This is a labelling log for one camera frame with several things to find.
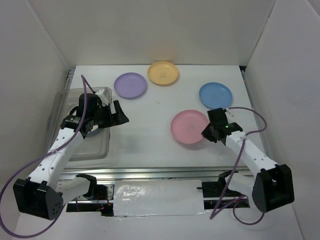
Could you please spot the blue plate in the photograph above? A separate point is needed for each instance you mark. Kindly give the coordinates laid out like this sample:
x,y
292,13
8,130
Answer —
x,y
215,95

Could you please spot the clear plastic bin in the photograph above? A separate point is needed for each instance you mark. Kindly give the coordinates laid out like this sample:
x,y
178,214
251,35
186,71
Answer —
x,y
93,147

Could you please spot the orange plate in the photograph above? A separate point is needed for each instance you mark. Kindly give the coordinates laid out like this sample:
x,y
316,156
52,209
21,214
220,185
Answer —
x,y
163,73

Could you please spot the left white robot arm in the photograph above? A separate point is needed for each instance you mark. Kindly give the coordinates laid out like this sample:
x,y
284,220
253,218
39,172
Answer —
x,y
40,194

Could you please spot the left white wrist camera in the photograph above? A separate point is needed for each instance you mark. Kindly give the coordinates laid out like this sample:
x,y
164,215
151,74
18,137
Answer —
x,y
102,94

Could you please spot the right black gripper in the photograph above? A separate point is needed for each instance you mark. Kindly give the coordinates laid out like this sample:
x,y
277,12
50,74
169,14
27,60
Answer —
x,y
206,133

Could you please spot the pink plate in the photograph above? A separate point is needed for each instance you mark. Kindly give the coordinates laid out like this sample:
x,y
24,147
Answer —
x,y
187,126

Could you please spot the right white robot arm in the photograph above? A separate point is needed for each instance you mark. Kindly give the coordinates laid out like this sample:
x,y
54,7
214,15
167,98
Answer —
x,y
271,186

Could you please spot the purple plate at back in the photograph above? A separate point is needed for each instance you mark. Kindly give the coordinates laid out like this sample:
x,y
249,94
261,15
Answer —
x,y
130,85

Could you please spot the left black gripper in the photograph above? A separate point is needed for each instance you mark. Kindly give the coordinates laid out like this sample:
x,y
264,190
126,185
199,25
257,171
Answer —
x,y
114,119

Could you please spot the cream plate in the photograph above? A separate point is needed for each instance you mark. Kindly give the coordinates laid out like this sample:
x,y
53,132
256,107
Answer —
x,y
72,110

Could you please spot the aluminium rail frame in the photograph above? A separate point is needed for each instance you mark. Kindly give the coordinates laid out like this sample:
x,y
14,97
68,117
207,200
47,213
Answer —
x,y
144,147

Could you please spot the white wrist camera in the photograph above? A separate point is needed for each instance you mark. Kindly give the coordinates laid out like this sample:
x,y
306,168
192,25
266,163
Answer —
x,y
102,94
228,113

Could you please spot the white taped cover panel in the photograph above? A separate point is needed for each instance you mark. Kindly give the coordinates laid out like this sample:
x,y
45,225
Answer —
x,y
158,198

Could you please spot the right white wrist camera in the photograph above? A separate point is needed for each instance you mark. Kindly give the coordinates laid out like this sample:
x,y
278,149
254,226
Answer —
x,y
228,113

